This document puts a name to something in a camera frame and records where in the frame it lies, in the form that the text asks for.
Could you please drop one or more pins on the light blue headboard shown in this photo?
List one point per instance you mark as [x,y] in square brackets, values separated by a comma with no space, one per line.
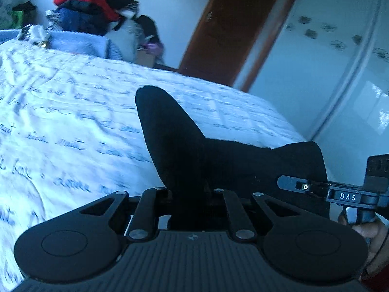
[82,44]

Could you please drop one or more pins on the person's right hand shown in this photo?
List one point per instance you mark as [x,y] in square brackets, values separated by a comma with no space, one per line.
[375,237]

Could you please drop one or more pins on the cardboard box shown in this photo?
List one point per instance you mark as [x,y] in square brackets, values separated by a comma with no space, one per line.
[146,57]

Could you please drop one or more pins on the green item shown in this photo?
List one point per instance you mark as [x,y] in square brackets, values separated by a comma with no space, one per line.
[21,16]

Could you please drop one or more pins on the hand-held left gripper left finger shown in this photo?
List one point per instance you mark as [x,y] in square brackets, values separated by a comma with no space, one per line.
[149,208]

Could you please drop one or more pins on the black pants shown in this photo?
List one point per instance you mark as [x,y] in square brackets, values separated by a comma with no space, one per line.
[182,146]

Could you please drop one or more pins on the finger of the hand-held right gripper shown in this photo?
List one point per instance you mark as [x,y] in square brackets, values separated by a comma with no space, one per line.
[299,186]

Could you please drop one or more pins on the brown wooden door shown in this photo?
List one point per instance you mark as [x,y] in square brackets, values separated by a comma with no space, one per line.
[234,27]

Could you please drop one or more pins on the pile of clothes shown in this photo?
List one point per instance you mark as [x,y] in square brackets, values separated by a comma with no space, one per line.
[100,9]

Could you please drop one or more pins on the white glossy wardrobe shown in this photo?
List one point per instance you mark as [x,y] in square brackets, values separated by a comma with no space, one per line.
[334,67]

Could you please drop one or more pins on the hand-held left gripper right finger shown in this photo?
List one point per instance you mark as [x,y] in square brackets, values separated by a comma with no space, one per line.
[234,214]

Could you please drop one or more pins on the purple item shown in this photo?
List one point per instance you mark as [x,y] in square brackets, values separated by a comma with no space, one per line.
[153,48]

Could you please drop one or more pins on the white script-printed bedspread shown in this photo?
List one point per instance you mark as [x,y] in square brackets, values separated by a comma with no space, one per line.
[76,121]

